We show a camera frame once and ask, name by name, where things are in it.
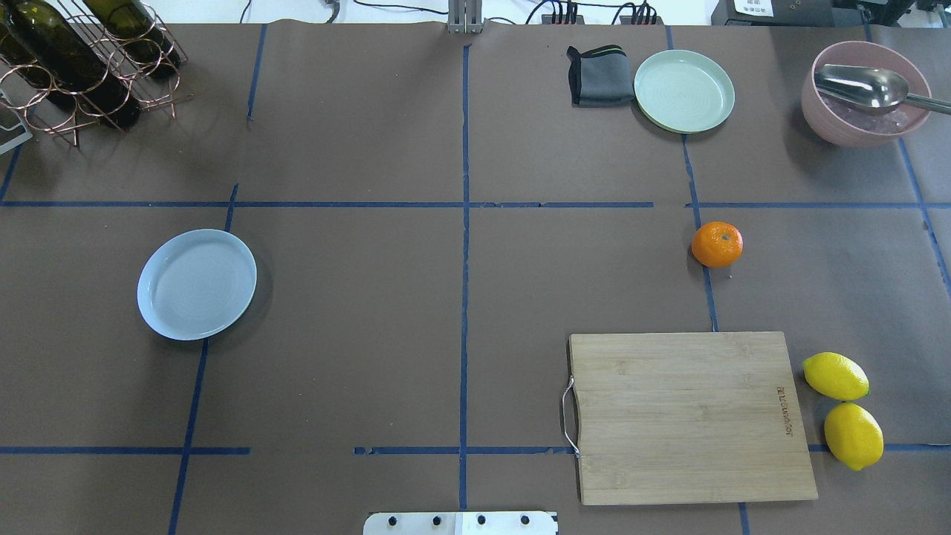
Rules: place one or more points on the light blue plate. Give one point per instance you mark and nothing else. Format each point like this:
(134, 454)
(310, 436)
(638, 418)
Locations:
(197, 284)

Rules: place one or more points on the light green plate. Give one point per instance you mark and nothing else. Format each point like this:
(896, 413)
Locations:
(683, 91)

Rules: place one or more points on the grey folded cloth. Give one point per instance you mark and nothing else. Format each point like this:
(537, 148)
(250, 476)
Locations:
(600, 78)

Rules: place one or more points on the orange mandarin fruit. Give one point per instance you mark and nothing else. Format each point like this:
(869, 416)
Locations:
(717, 244)

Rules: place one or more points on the wooden cutting board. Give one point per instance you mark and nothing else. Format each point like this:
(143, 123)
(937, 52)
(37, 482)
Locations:
(687, 418)

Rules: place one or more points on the yellow lemon upper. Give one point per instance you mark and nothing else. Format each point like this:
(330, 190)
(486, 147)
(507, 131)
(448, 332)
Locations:
(836, 376)

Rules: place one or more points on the yellow lemon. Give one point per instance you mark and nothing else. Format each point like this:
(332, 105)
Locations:
(853, 436)
(836, 376)

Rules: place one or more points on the pink bowl with ice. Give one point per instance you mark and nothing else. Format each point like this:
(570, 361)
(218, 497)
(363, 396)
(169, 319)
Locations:
(836, 123)

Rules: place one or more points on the yellow lemon lower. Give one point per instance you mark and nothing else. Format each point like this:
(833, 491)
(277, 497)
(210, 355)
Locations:
(853, 436)

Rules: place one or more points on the dark wine bottle right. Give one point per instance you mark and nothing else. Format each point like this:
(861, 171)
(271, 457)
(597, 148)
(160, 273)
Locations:
(144, 43)

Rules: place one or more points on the metal ice scoop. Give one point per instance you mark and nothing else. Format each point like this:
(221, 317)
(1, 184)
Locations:
(872, 89)

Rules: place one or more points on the aluminium frame post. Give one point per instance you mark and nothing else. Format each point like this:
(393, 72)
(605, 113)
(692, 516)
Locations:
(465, 16)

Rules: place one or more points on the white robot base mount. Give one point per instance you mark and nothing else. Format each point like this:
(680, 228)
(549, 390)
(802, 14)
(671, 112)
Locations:
(463, 522)

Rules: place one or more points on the copper wire bottle rack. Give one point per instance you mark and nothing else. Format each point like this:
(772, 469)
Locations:
(30, 93)

